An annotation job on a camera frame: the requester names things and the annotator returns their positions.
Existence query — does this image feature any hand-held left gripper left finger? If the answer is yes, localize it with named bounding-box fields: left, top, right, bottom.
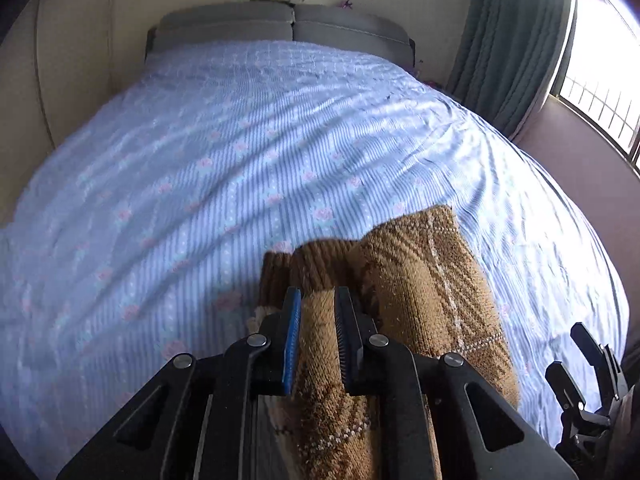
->
left=57, top=286, right=303, bottom=480

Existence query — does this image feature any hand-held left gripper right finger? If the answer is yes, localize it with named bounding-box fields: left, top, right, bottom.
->
left=334, top=286, right=577, bottom=480

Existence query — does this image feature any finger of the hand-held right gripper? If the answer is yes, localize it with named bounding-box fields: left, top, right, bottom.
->
left=545, top=361, right=588, bottom=413
left=570, top=322, right=629, bottom=408

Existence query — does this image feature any brown plaid knit sweater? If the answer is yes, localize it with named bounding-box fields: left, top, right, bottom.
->
left=252, top=204, right=522, bottom=480

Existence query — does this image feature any blue floral bedspread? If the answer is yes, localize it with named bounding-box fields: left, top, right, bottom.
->
left=0, top=39, right=632, bottom=480

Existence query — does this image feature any barred window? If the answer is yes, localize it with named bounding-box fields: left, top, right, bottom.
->
left=546, top=0, right=640, bottom=177

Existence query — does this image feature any grey headboard cushion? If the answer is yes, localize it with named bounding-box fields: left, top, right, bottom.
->
left=291, top=4, right=417, bottom=58
left=152, top=0, right=297, bottom=56

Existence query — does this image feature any grey-green curtain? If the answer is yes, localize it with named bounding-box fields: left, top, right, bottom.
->
left=444, top=0, right=580, bottom=137

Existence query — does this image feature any cream wardrobe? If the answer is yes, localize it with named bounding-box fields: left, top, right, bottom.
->
left=0, top=0, right=128, bottom=228

